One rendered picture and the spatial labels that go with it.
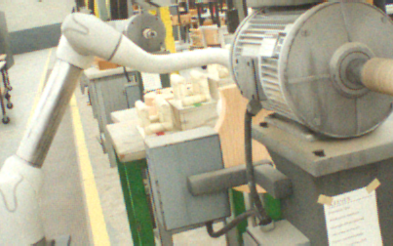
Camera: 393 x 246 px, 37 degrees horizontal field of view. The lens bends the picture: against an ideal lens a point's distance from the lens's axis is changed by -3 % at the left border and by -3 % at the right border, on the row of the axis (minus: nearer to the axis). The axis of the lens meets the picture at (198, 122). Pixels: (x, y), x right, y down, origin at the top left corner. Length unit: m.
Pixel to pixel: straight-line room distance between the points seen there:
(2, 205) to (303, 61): 1.15
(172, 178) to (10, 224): 0.74
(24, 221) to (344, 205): 1.08
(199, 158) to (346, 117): 0.38
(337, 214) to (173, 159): 0.38
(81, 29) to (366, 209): 1.09
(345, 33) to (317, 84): 0.10
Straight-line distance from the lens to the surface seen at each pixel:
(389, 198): 1.21
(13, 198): 1.91
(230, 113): 1.70
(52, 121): 2.08
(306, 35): 1.05
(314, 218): 1.15
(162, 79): 3.92
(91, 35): 1.90
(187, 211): 1.35
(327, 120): 1.09
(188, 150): 1.32
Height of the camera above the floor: 1.42
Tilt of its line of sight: 12 degrees down
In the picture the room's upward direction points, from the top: 9 degrees counter-clockwise
